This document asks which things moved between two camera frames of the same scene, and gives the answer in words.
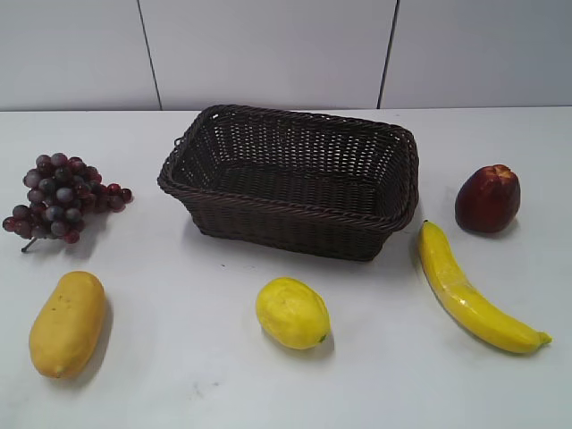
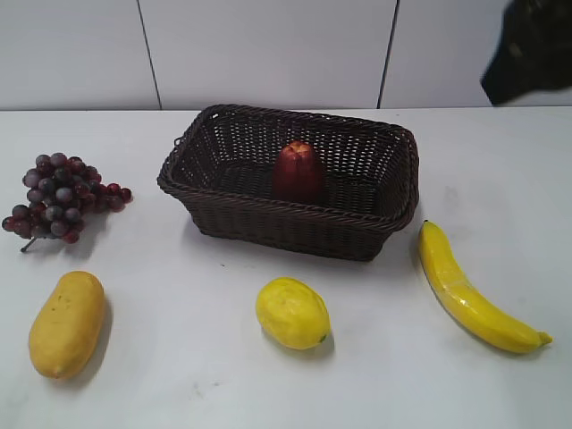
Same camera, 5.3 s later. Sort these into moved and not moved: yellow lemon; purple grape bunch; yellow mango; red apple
Moved: red apple
Not moved: yellow lemon; yellow mango; purple grape bunch
